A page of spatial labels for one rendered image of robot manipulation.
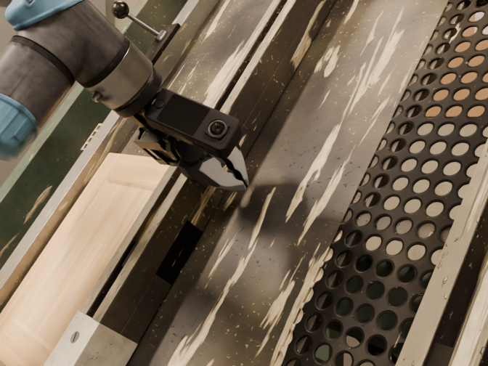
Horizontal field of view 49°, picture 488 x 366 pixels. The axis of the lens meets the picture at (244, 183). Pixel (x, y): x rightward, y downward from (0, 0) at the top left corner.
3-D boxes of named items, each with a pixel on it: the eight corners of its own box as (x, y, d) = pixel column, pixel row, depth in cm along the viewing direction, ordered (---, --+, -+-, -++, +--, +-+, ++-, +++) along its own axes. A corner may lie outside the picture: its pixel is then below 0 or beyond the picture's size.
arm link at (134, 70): (140, 34, 60) (99, 91, 58) (168, 62, 63) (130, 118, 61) (109, 41, 66) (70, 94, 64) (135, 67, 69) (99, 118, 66)
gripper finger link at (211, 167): (225, 184, 79) (183, 147, 74) (251, 188, 75) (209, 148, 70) (214, 202, 78) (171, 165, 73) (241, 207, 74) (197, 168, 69)
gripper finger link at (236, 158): (234, 167, 80) (194, 128, 75) (262, 170, 76) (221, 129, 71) (224, 184, 79) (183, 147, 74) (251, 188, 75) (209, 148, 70)
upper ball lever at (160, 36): (160, 50, 118) (107, 15, 116) (169, 38, 120) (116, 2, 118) (163, 43, 115) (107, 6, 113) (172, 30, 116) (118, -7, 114)
